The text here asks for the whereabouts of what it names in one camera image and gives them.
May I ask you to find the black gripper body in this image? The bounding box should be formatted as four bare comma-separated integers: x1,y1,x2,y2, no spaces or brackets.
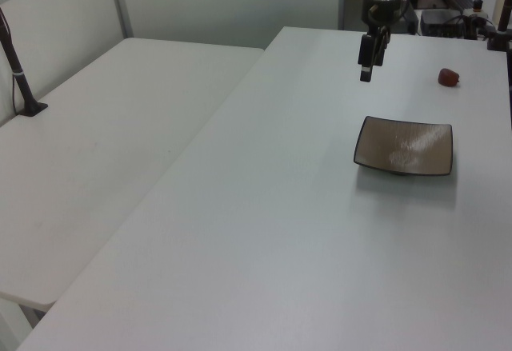
362,0,404,29

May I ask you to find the black clamp stand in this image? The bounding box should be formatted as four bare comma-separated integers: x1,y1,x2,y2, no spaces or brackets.
485,0,512,52

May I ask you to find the black electronics box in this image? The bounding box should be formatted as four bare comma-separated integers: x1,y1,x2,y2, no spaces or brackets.
419,8,467,37

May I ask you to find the grey metal partition post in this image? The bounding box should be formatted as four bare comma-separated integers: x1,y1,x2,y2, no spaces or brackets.
106,0,135,40

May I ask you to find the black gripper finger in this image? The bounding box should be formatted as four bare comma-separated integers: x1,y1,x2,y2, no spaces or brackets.
373,26,391,67
357,34,376,83

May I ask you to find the small round red food item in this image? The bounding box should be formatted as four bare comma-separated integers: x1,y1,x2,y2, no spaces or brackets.
437,67,462,88

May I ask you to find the black camera stand pole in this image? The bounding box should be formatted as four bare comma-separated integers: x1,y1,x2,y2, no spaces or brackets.
0,6,50,118

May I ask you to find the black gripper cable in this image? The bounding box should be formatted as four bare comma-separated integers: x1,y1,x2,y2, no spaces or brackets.
398,0,415,22

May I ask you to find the square brown ceramic plate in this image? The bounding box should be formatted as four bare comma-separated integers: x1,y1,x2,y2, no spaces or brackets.
352,115,454,178

